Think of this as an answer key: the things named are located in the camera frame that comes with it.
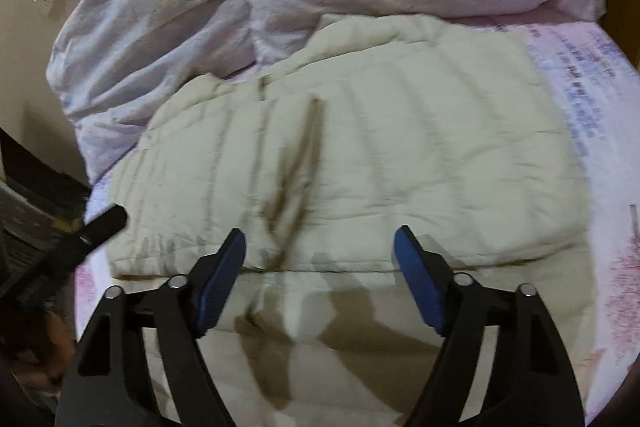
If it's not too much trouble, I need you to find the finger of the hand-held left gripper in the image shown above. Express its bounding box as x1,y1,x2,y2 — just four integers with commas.
64,204,128,258

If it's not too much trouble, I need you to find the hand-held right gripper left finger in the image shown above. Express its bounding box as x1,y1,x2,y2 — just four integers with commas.
54,228,247,427

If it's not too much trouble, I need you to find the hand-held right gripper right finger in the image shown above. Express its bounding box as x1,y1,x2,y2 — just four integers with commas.
393,225,587,427

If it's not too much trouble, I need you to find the beige quilted down jacket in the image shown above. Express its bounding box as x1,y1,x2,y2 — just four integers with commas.
102,13,600,427

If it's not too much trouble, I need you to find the person's left hand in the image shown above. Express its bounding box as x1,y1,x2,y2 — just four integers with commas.
10,311,78,390

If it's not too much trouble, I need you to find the dark cabinet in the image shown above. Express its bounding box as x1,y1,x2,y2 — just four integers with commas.
0,127,93,228

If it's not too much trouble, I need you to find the pink floral bed sheet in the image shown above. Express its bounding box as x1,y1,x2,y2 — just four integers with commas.
72,19,640,427

